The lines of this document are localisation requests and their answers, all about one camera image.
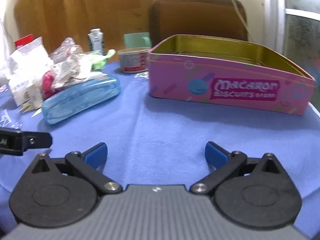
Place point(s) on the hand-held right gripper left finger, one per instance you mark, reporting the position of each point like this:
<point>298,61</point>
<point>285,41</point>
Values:
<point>96,153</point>

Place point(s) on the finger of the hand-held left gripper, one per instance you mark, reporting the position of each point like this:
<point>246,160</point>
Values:
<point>37,141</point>

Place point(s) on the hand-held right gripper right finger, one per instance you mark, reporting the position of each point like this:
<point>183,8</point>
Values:
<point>215,153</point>

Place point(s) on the blue transparent plastic case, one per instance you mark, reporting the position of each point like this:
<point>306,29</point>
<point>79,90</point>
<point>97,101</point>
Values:
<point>80,102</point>

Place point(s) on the pink knitted toy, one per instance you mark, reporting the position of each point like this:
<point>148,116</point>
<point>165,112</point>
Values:
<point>47,83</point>

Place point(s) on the pink biscuit tin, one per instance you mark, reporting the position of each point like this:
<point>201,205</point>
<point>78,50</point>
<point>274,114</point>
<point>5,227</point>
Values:
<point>225,87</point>

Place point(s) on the silver white wrapper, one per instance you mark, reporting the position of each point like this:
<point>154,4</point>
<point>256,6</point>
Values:
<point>72,72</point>

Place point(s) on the light green plastic bag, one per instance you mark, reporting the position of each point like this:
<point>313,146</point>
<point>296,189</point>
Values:
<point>101,61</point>

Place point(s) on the clear plastic wrapper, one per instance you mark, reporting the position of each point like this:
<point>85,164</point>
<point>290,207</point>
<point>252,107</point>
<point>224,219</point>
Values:
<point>66,47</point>

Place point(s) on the blue printed tablecloth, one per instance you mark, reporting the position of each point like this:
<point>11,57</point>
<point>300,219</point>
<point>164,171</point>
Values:
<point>162,125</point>

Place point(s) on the white plastic bag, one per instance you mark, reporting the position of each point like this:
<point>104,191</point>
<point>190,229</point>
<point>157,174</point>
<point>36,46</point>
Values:
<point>25,62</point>

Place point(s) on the round tin can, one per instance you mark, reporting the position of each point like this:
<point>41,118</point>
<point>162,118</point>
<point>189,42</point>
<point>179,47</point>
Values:
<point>132,61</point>

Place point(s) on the red cardboard box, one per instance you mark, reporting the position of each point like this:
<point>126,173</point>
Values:
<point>23,40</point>

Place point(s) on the small white drink carton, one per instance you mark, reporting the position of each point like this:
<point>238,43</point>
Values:
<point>96,40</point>

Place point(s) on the mint green mug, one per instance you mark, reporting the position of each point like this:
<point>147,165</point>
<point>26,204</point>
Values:
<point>133,41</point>

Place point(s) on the wooden cabinet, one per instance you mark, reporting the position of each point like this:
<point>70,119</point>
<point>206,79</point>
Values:
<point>75,10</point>

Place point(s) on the frosted glass window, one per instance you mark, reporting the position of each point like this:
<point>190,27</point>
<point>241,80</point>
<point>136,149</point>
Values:
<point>302,30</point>

